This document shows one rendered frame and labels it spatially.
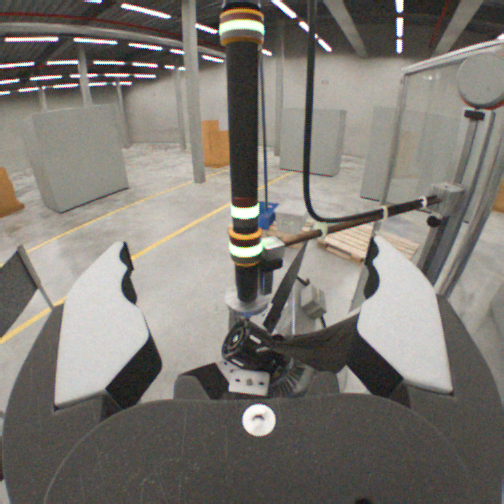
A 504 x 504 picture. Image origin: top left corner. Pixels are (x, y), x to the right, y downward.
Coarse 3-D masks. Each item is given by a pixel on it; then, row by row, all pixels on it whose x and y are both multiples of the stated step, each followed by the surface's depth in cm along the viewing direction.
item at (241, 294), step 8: (224, 0) 17; (232, 0) 16; (240, 0) 16; (248, 0) 16; (256, 0) 17; (224, 8) 18; (232, 8) 19; (240, 8) 19; (248, 8) 19; (256, 8) 19; (256, 264) 33; (240, 272) 32; (248, 272) 32; (256, 272) 33; (240, 280) 33; (248, 280) 33; (256, 280) 34; (240, 288) 34; (248, 288) 34; (256, 288) 35; (240, 296) 35; (248, 296) 35; (256, 296) 36
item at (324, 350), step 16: (352, 320) 40; (304, 336) 45; (320, 336) 39; (336, 336) 36; (288, 352) 40; (304, 352) 36; (320, 352) 34; (336, 352) 31; (320, 368) 30; (336, 368) 28
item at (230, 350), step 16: (240, 320) 62; (240, 336) 56; (256, 336) 55; (272, 336) 65; (224, 352) 57; (240, 352) 52; (272, 352) 57; (240, 368) 56; (256, 368) 54; (272, 368) 55
